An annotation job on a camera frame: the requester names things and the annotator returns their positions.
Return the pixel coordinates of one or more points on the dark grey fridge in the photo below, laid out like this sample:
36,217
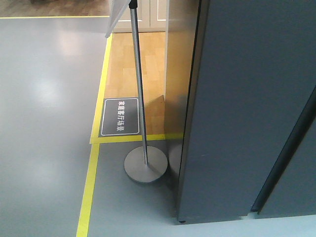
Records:
253,73

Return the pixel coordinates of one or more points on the dark floor sign sticker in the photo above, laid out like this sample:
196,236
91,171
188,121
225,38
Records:
120,116

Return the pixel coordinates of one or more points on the silver sign stand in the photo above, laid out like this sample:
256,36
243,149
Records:
145,164

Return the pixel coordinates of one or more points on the yellow floor tape line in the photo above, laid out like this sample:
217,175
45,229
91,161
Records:
58,177

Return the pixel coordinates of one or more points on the white cabinet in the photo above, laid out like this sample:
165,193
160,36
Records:
171,16

